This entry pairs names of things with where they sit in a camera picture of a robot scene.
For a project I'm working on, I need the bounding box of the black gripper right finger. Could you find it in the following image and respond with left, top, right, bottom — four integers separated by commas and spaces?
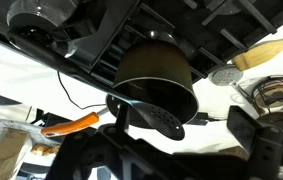
226, 105, 283, 180

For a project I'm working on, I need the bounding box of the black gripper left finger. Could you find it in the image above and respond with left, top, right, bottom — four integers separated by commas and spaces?
94, 103, 139, 158

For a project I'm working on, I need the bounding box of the black slotted spatula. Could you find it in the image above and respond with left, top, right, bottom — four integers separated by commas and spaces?
6, 31, 186, 142

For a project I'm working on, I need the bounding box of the wooden flat spatula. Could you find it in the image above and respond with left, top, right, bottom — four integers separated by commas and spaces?
230, 31, 283, 72

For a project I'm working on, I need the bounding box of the small dark saucepan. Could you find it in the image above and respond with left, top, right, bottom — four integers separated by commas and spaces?
256, 111, 283, 135

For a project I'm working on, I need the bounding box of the black power adapter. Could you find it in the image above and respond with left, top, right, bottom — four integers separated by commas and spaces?
186, 112, 229, 127

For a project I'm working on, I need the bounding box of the round perforated metal skimmer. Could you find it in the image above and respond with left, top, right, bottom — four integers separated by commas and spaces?
208, 64, 245, 87

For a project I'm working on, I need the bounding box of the brown paper bag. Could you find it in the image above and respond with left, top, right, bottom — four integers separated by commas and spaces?
0, 127, 33, 180

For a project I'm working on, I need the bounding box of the black wire basket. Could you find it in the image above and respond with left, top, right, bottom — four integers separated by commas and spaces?
250, 75, 283, 116

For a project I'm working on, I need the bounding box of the dark pot with orange handle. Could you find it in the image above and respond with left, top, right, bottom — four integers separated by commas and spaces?
40, 39, 200, 138

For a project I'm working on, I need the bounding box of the black cable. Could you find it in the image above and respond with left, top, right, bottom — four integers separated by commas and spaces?
56, 71, 107, 111

